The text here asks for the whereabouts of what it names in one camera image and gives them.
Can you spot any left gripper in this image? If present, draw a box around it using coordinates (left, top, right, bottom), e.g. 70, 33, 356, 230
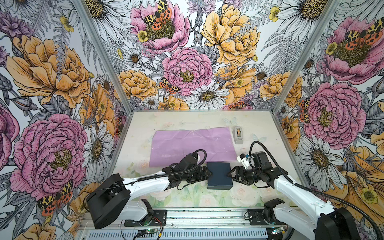
182, 166, 213, 184

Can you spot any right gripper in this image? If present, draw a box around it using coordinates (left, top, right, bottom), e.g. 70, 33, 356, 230
225, 166, 262, 187

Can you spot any dark navy gift box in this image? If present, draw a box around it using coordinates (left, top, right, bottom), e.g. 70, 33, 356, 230
207, 162, 233, 190

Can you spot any purple wrapping paper sheet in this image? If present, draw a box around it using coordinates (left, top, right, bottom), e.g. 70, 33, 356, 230
150, 127, 237, 168

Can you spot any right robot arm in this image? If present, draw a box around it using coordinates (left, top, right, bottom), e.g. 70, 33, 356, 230
228, 152, 361, 240

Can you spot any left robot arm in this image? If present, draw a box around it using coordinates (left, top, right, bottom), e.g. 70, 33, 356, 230
85, 150, 213, 230

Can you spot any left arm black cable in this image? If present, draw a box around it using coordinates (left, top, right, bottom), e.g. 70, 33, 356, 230
84, 148, 208, 208

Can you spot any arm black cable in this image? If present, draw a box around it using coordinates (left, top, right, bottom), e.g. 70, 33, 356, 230
84, 148, 208, 208
249, 140, 384, 240

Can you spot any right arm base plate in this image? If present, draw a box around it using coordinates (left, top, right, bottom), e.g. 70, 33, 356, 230
243, 209, 286, 226

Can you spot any aluminium front rail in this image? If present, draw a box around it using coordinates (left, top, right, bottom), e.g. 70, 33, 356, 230
75, 207, 315, 240

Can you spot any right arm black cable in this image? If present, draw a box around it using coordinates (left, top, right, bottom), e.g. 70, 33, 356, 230
249, 140, 384, 240

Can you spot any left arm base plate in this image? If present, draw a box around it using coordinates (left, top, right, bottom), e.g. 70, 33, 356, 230
124, 210, 168, 227

